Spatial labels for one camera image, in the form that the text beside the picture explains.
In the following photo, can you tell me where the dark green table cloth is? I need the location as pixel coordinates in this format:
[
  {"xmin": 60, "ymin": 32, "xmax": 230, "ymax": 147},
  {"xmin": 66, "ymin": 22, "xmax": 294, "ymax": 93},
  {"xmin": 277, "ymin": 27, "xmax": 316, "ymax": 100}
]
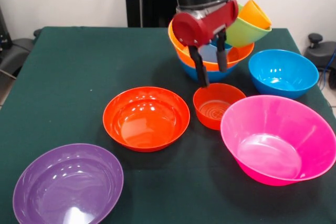
[{"xmin": 0, "ymin": 26, "xmax": 336, "ymax": 224}]

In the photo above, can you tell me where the small red bowl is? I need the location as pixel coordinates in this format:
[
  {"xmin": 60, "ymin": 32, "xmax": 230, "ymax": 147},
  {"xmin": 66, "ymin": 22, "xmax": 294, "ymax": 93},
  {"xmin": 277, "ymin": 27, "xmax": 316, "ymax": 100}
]
[{"xmin": 193, "ymin": 83, "xmax": 247, "ymax": 131}]

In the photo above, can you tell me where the blue cup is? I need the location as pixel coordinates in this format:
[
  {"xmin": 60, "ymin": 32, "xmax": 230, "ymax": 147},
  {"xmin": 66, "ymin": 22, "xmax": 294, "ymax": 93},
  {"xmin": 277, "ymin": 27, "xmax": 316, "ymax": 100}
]
[{"xmin": 198, "ymin": 39, "xmax": 234, "ymax": 64}]

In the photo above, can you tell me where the large red-orange bowl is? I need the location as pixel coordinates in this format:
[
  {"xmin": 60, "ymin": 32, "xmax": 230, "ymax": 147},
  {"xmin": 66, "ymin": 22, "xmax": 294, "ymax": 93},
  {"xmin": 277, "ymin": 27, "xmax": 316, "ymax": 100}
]
[{"xmin": 102, "ymin": 86, "xmax": 191, "ymax": 153}]

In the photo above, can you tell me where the large orange bowl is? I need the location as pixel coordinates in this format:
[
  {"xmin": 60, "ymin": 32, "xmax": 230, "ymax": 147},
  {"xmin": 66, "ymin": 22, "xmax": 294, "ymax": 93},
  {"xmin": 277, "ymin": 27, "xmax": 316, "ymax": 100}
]
[{"xmin": 167, "ymin": 20, "xmax": 255, "ymax": 72}]

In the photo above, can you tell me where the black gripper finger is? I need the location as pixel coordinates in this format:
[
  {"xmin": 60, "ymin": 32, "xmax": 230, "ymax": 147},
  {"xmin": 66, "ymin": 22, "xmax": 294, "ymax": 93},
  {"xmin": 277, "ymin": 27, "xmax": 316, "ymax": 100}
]
[
  {"xmin": 187, "ymin": 45, "xmax": 210, "ymax": 88},
  {"xmin": 215, "ymin": 29, "xmax": 228, "ymax": 73}
]

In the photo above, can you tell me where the blue round bowl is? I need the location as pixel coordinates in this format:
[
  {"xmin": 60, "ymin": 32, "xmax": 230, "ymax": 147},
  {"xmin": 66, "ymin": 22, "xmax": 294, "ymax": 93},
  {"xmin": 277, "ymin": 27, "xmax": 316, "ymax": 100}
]
[{"xmin": 248, "ymin": 49, "xmax": 320, "ymax": 100}]

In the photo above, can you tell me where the blue cone-shaped bowl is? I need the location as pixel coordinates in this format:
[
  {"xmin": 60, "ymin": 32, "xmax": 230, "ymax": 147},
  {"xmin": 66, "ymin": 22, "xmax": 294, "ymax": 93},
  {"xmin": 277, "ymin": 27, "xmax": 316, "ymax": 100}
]
[{"xmin": 180, "ymin": 60, "xmax": 238, "ymax": 83}]

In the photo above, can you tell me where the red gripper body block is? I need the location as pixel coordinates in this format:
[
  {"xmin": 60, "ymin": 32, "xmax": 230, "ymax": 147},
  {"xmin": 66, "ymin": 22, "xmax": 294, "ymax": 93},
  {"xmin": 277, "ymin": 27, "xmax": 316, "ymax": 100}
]
[{"xmin": 172, "ymin": 0, "xmax": 239, "ymax": 47}]

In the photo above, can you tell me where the green bowl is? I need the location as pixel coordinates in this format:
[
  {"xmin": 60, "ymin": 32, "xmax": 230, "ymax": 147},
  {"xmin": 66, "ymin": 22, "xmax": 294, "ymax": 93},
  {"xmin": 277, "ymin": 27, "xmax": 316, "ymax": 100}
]
[{"xmin": 224, "ymin": 3, "xmax": 272, "ymax": 48}]

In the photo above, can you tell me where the orange cup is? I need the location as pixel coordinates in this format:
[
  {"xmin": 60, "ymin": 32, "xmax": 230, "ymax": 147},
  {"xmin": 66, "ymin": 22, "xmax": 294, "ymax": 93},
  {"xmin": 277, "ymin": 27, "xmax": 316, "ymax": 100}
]
[{"xmin": 238, "ymin": 0, "xmax": 272, "ymax": 29}]

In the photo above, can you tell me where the blue cable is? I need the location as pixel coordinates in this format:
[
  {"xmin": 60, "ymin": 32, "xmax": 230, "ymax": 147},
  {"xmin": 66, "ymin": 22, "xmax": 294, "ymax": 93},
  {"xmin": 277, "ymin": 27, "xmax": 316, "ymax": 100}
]
[{"xmin": 318, "ymin": 50, "xmax": 336, "ymax": 90}]

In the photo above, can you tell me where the purple bowl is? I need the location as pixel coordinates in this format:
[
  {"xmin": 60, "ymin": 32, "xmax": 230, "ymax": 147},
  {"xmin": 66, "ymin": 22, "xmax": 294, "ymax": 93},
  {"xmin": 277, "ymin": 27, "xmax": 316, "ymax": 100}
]
[{"xmin": 12, "ymin": 143, "xmax": 124, "ymax": 224}]

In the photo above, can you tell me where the pink bowl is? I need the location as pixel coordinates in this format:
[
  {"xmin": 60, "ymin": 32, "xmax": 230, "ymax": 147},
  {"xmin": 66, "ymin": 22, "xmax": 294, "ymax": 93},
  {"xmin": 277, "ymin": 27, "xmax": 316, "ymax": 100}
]
[{"xmin": 219, "ymin": 94, "xmax": 336, "ymax": 186}]

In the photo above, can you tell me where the black pedestal foot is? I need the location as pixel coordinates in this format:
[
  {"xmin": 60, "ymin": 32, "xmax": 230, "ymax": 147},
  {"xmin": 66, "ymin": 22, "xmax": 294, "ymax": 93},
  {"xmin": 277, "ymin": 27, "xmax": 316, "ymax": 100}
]
[
  {"xmin": 0, "ymin": 37, "xmax": 35, "ymax": 78},
  {"xmin": 303, "ymin": 33, "xmax": 336, "ymax": 72}
]

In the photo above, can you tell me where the black equipment box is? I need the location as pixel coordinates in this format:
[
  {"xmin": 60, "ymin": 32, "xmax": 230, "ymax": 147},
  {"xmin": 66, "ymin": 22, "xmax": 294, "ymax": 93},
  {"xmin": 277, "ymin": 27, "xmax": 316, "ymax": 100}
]
[{"xmin": 0, "ymin": 7, "xmax": 12, "ymax": 50}]

